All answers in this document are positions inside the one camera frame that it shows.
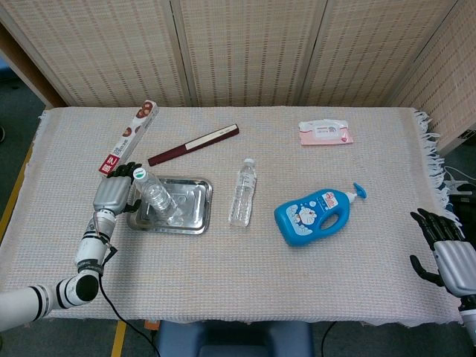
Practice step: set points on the small transparent bottle green cap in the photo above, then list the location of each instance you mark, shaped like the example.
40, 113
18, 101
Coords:
160, 201

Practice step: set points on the beige woven fringed tablecloth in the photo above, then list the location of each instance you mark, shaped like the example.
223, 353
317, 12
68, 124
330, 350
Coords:
260, 275

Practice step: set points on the long white red wrap box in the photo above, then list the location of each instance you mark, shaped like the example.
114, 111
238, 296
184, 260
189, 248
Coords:
130, 137

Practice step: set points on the blue padded chair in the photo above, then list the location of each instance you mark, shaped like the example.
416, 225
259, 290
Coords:
230, 338

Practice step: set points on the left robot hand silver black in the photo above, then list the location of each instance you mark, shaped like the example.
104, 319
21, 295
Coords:
109, 193

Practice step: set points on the pink wet wipes pack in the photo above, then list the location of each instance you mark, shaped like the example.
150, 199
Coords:
325, 133

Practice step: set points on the bamboo folding screen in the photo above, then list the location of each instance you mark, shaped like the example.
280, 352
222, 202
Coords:
241, 56

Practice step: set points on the blue detergent pump bottle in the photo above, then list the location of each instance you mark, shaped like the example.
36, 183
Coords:
305, 223

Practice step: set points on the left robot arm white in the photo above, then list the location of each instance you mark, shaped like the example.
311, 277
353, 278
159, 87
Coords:
89, 253

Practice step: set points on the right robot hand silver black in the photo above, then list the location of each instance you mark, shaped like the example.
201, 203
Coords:
457, 266

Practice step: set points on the clear water bottle white cap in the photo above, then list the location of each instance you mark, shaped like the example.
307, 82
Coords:
242, 197

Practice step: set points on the stainless steel rectangular tray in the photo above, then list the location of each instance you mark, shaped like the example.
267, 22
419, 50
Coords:
193, 208

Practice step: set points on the black equipment on floor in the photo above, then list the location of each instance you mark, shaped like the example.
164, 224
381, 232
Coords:
463, 195

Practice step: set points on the dark red folded fan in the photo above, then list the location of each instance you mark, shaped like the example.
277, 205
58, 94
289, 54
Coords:
175, 151

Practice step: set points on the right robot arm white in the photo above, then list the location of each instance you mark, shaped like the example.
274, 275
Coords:
469, 316

